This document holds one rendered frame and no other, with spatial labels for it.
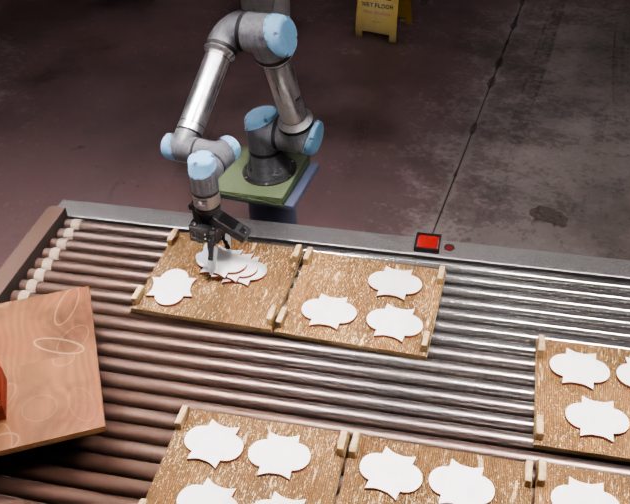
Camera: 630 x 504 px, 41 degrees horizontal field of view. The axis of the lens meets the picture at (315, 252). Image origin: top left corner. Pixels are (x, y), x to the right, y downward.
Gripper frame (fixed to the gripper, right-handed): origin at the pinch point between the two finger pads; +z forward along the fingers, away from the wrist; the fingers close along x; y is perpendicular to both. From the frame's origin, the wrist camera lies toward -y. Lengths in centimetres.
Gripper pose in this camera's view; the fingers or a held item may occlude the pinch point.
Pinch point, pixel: (222, 261)
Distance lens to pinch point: 246.0
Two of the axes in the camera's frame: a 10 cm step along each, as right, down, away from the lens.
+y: -9.4, -1.9, 2.8
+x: -3.4, 6.1, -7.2
